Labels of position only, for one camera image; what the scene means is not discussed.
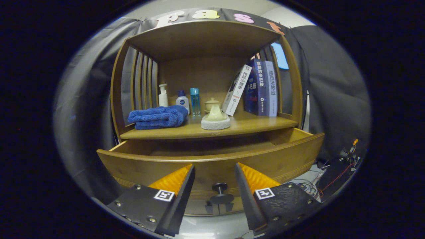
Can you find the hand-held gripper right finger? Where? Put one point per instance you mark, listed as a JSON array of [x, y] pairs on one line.
[[250, 202]]

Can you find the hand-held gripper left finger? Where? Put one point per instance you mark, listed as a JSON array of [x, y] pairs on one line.
[[177, 205]]

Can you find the wooden drawer with black knob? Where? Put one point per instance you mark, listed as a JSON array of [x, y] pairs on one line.
[[212, 166]]

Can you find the cream brush with grey base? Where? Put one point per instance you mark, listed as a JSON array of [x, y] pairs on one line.
[[215, 122]]

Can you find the wooden cabinet door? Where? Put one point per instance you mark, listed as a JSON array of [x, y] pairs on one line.
[[196, 209], [236, 208]]

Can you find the wooden countertop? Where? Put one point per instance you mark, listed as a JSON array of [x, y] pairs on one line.
[[252, 124]]

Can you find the wooden cabinet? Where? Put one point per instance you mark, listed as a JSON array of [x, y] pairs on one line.
[[199, 76]]

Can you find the folded blue towel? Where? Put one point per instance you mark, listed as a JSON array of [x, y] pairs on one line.
[[157, 118]]

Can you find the white bottle with blue cap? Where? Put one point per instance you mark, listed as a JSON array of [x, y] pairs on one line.
[[182, 101]]

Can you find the clear blue glass bottle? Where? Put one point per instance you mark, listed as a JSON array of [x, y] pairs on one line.
[[195, 101]]

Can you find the beige lidded teacup with saucer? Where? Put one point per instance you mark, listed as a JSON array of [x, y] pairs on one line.
[[212, 102]]

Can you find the white pump bottle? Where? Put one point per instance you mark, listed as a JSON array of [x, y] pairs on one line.
[[163, 98]]

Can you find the dark blue book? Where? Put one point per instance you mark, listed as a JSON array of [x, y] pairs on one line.
[[255, 89]]

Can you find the white book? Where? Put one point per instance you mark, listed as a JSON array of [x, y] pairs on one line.
[[237, 89]]

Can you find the light grey-blue book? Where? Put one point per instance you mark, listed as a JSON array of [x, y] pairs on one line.
[[271, 89]]

